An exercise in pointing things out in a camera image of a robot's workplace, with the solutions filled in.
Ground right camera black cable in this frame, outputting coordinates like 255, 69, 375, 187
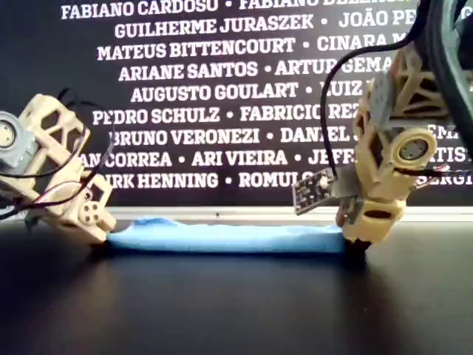
319, 0, 433, 178

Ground gripper thin wires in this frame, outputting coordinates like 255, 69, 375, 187
401, 164, 459, 178
0, 87, 114, 223

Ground grey right camera bracket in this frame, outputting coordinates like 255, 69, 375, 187
330, 170, 367, 225

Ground right gripper tan lattice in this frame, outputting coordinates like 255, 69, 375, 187
341, 103, 439, 268

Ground light blue microfibre cloth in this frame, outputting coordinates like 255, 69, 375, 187
106, 216, 350, 254

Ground aluminium table frame rail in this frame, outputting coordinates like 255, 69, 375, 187
0, 205, 473, 225

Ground left gripper tan lattice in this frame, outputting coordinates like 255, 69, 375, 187
18, 94, 118, 248

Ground left gripper thin wires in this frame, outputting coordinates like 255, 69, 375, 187
0, 87, 114, 223

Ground right gripper thin wires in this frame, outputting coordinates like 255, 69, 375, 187
401, 164, 459, 178

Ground black banner with white names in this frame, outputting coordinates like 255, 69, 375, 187
0, 0, 473, 208

